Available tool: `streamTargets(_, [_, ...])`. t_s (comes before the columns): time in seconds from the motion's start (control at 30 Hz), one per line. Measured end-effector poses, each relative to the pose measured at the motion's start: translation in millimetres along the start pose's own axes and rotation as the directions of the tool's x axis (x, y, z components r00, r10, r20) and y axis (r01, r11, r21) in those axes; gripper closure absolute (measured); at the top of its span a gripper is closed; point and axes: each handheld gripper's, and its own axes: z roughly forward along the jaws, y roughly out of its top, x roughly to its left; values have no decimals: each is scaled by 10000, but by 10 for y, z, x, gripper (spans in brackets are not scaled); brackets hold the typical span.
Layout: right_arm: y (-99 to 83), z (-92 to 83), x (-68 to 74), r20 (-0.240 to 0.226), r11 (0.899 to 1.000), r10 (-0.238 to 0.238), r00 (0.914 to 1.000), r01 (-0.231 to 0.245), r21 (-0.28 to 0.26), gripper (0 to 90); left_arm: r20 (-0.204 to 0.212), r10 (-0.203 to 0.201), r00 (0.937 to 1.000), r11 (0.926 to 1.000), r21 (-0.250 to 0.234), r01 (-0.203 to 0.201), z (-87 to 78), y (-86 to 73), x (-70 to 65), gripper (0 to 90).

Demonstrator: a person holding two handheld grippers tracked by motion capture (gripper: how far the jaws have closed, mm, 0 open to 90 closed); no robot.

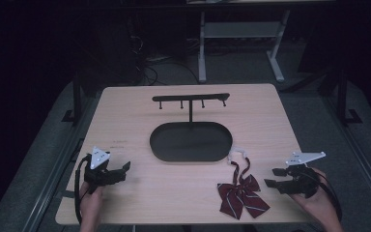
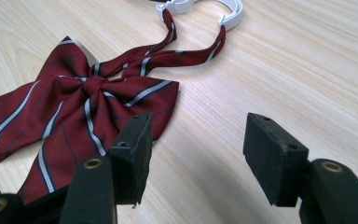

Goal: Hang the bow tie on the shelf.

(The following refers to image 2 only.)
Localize dark red striped bow tie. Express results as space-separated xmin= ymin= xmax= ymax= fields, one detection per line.
xmin=0 ymin=7 xmax=227 ymax=205

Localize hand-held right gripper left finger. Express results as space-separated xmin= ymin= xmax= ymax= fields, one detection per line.
xmin=59 ymin=111 xmax=154 ymax=224

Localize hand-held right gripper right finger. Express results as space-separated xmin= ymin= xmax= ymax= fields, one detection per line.
xmin=242 ymin=112 xmax=358 ymax=224

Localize white plastic ring holder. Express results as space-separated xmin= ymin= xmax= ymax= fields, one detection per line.
xmin=155 ymin=0 xmax=244 ymax=32

